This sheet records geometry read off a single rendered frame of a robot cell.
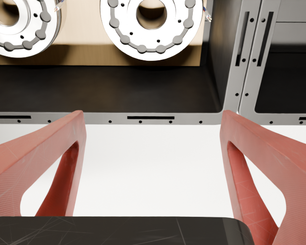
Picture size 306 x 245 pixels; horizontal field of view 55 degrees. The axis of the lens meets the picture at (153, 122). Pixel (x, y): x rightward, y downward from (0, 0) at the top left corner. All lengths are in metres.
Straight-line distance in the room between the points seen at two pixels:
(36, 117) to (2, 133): 0.35
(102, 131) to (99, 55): 0.25
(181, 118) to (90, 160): 0.39
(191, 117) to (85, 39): 0.16
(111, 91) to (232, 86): 0.12
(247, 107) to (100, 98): 0.14
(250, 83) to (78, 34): 0.20
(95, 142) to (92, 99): 0.31
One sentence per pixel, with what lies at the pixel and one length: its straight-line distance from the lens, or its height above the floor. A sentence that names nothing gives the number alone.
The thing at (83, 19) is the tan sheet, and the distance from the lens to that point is 0.35.
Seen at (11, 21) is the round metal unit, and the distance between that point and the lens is 0.35.
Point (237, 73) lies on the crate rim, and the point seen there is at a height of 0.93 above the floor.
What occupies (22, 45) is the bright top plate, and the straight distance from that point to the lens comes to 0.35.
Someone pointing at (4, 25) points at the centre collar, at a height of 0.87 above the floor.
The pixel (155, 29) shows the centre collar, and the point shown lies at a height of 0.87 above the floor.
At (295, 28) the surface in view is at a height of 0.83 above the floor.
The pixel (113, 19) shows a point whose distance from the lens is 0.32.
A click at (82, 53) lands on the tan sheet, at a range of 0.37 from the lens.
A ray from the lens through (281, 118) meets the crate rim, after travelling 0.31.
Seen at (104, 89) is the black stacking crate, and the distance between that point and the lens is 0.32.
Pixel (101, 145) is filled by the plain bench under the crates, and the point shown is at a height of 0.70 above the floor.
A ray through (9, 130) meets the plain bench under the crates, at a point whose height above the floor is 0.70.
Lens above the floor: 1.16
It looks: 55 degrees down
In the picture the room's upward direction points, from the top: 180 degrees clockwise
